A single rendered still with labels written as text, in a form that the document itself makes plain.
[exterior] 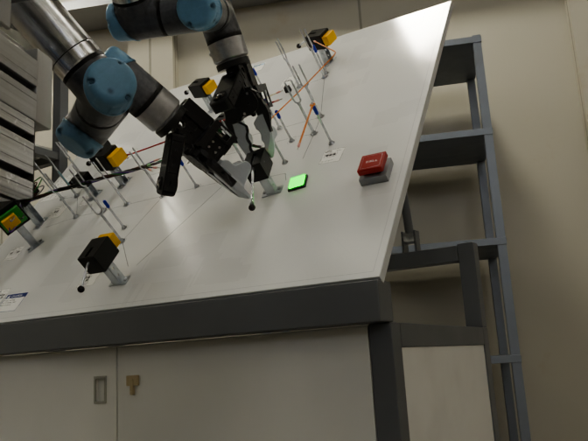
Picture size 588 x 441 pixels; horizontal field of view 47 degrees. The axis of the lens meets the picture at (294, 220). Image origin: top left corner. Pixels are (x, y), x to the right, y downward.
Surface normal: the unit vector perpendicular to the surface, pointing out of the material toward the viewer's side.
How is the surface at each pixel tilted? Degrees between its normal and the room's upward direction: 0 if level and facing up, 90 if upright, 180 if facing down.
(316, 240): 50
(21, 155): 90
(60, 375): 90
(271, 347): 90
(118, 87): 89
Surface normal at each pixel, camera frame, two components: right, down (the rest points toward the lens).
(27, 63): 0.98, -0.10
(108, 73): 0.44, -0.21
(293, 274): -0.42, -0.74
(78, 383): -0.50, -0.15
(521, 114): -0.19, -0.19
